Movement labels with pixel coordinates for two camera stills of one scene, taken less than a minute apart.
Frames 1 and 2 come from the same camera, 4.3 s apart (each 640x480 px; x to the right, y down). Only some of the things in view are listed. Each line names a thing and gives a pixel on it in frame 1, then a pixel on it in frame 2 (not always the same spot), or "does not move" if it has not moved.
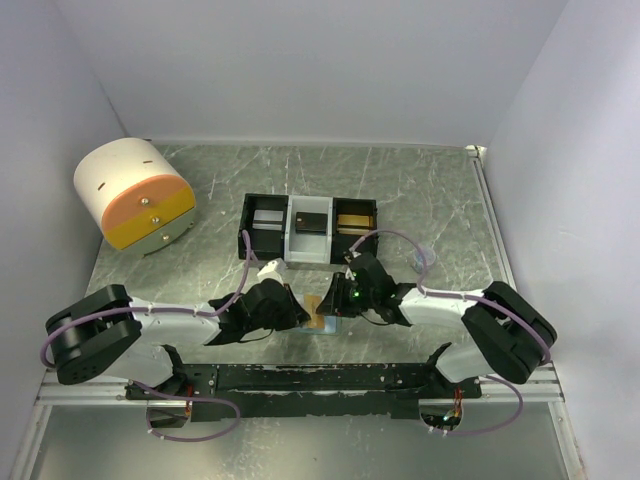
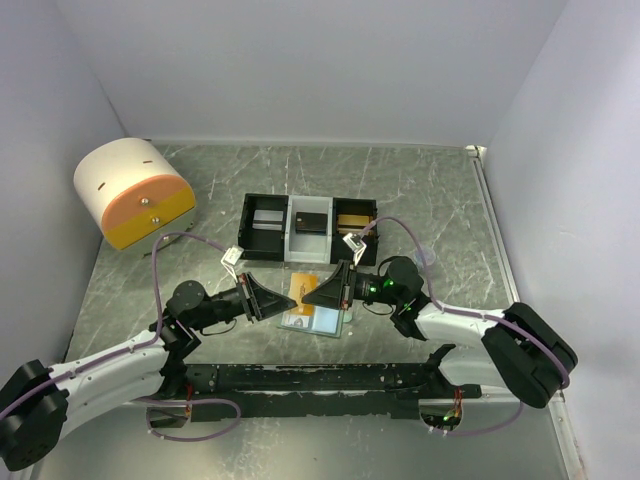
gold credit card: x=310 y=303 → x=301 y=283
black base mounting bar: x=245 y=392 does not move
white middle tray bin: x=307 y=248 does not move
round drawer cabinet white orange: x=134 y=192 does not move
